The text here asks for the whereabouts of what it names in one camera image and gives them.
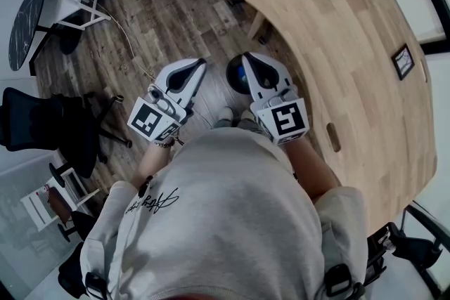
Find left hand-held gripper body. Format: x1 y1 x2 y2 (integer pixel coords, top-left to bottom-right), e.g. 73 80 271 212
127 81 195 143

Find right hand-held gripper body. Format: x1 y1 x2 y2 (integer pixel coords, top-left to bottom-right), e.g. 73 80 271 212
249 79 311 146

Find black waste bin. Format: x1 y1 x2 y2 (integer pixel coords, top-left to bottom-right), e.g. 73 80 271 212
226 53 261 96

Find person's right forearm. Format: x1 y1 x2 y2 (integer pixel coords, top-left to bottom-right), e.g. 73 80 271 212
283 140 340 201

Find person's left forearm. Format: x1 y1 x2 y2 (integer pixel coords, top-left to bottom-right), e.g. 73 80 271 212
135 143 176 189

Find person's grey trousers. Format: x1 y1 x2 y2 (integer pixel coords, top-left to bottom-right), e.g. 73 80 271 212
214 117 268 134

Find black clip microphone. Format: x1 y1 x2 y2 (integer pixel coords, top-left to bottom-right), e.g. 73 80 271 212
137 174 155 198

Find light wooden table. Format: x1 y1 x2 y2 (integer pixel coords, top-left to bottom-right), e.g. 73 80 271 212
233 0 439 228

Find white chair brown seat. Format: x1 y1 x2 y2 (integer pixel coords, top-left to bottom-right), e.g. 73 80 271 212
20 167 103 244

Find person's beige shirt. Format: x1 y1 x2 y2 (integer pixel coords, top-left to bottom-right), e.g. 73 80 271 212
79 126 368 300

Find black marble round table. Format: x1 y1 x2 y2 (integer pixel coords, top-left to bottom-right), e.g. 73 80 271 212
7 0 85 77

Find black picture frame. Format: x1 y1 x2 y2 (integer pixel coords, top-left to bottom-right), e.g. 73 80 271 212
391 43 417 81

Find black strap buckle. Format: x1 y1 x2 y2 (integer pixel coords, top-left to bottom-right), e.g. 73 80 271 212
323 263 354 298
84 272 108 300

